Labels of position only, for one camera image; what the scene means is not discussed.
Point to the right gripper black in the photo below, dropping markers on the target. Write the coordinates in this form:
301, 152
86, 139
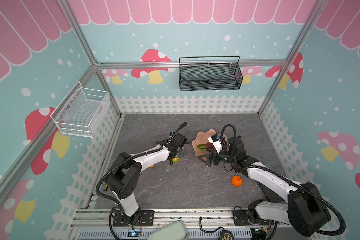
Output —
214, 157

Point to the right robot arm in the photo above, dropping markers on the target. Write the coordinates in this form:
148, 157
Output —
302, 206

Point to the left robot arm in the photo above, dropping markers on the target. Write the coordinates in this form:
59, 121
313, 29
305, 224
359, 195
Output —
119, 183

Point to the black yellow tape measure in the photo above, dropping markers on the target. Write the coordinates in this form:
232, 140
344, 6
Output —
226, 235

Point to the pink dragon fruit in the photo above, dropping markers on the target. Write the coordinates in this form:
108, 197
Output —
204, 147

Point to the pale green padded object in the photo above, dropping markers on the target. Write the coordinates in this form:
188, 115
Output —
174, 231

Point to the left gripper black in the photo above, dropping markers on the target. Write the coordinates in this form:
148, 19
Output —
182, 151

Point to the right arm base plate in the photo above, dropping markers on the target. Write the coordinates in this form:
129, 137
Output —
245, 217

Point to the black mesh wall basket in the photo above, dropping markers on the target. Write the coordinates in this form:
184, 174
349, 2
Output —
210, 73

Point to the white wire wall basket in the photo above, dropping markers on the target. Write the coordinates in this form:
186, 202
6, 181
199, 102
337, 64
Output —
81, 111

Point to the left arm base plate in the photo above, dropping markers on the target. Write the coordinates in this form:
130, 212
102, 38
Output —
143, 218

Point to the pink scalloped fruit bowl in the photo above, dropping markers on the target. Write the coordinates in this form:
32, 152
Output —
202, 138

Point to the orange tangerine fruit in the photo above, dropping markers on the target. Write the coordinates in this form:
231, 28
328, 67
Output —
237, 181

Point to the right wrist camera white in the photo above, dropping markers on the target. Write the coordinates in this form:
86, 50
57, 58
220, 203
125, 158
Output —
217, 142

